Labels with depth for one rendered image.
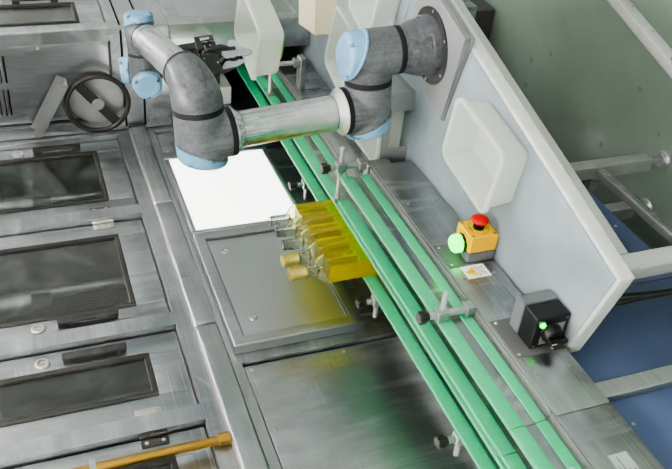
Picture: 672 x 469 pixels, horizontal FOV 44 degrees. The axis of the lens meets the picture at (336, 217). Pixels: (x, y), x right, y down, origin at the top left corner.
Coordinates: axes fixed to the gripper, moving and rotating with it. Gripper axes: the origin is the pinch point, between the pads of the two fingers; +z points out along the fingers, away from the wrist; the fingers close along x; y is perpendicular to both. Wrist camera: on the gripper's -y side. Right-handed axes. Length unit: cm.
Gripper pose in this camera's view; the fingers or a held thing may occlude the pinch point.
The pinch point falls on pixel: (248, 55)
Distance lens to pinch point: 237.2
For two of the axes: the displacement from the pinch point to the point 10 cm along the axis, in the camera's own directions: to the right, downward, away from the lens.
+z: 9.5, -2.1, 2.4
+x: -0.5, 6.5, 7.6
